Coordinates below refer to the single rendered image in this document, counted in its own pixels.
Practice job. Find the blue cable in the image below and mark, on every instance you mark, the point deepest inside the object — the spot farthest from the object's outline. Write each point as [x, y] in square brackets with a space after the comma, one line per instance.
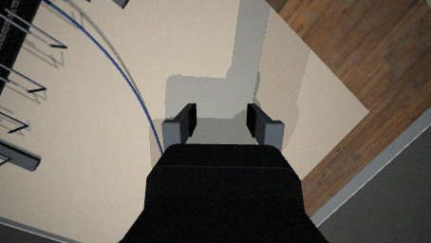
[84, 31]

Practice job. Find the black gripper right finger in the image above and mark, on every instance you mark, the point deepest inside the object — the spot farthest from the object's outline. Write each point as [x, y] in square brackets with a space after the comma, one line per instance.
[263, 128]

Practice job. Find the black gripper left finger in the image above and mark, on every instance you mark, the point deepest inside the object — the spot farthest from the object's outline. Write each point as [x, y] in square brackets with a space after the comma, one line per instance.
[181, 127]

